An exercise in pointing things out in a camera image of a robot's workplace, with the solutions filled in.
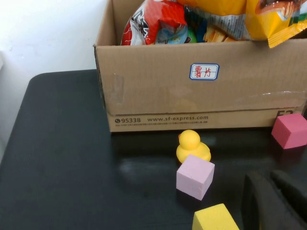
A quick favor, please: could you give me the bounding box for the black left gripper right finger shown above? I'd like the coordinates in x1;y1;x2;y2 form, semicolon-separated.
270;169;307;218

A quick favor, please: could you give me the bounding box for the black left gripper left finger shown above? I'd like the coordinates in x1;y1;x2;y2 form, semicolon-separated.
241;171;307;230

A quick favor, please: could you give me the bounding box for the green snack packet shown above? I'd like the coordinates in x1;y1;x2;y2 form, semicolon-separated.
186;26;199;43

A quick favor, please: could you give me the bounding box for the light blue snack bag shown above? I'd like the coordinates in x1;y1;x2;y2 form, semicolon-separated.
155;23;189;45

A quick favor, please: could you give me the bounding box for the red white snack bag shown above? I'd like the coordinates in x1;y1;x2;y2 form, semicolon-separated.
120;0;188;46

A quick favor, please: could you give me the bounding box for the yellow foam cube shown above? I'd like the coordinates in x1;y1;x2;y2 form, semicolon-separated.
191;203;240;230

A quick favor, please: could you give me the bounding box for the magenta foam cube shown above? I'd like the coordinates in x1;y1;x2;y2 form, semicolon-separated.
271;113;307;150

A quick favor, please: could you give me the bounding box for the light pink foam cube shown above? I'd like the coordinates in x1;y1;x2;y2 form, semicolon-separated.
176;154;215;201

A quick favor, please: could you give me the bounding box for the yellow rubber duck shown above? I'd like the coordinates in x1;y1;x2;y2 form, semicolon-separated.
176;129;212;165

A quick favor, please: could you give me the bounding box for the low cardboard box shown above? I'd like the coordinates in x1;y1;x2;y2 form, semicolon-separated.
93;0;307;133

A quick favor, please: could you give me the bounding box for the large yellow chips bag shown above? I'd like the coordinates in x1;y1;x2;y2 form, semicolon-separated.
176;0;307;48

